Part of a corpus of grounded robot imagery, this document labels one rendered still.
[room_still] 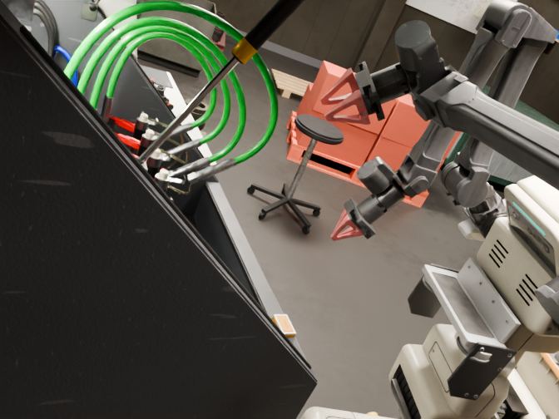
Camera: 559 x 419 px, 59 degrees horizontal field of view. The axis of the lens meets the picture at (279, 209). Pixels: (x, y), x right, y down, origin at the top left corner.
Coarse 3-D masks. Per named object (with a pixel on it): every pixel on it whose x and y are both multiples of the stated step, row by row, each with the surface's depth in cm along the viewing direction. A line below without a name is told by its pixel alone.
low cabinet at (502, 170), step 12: (516, 108) 624; (528, 108) 675; (540, 120) 617; (456, 144) 541; (492, 156) 548; (504, 156) 550; (492, 168) 557; (504, 168) 559; (516, 168) 561; (492, 180) 567; (504, 180) 569; (516, 180) 570
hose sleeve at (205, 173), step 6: (222, 162) 94; (228, 162) 94; (234, 162) 94; (210, 168) 94; (216, 168) 94; (222, 168) 94; (228, 168) 94; (198, 174) 93; (204, 174) 93; (210, 174) 94
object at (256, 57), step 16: (112, 16) 72; (128, 16) 72; (208, 16) 77; (96, 32) 72; (80, 48) 73; (256, 64) 85; (272, 80) 87; (272, 96) 89; (272, 112) 91; (272, 128) 93; (256, 144) 95; (240, 160) 95
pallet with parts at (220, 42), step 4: (216, 12) 687; (220, 12) 699; (220, 16) 688; (224, 16) 692; (216, 28) 616; (216, 32) 618; (220, 32) 620; (224, 32) 682; (212, 36) 622; (216, 36) 622; (220, 36) 626; (224, 36) 665; (212, 40) 621; (216, 40) 625; (220, 40) 638; (224, 40) 645; (216, 44) 625; (220, 44) 620; (224, 44) 625; (220, 48) 628
